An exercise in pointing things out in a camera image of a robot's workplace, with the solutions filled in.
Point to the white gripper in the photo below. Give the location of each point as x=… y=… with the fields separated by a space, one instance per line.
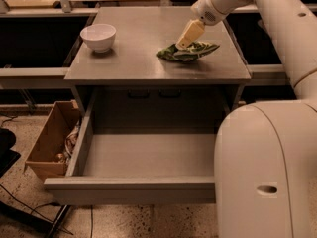
x=203 y=13

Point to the green jalapeno chip bag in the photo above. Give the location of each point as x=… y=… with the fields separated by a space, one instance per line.
x=194 y=51

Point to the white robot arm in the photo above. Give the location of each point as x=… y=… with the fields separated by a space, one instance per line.
x=266 y=152

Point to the grey cabinet with counter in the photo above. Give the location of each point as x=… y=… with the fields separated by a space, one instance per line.
x=141 y=33

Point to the grey open top drawer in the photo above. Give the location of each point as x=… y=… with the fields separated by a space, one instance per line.
x=144 y=146

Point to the grey right side shelf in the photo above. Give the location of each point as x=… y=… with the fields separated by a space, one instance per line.
x=264 y=73

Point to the grey shelf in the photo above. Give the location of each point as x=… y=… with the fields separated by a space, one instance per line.
x=264 y=73
x=38 y=46

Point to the white ceramic bowl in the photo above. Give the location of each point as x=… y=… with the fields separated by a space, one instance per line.
x=99 y=37

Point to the grey left side shelf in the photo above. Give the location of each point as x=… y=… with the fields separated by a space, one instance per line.
x=38 y=46

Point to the crumpled wrappers in box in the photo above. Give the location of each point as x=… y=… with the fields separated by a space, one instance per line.
x=69 y=145

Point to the brown cardboard box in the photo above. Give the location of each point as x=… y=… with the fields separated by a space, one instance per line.
x=47 y=158

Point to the black object at left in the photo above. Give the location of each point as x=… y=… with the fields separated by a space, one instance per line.
x=7 y=156

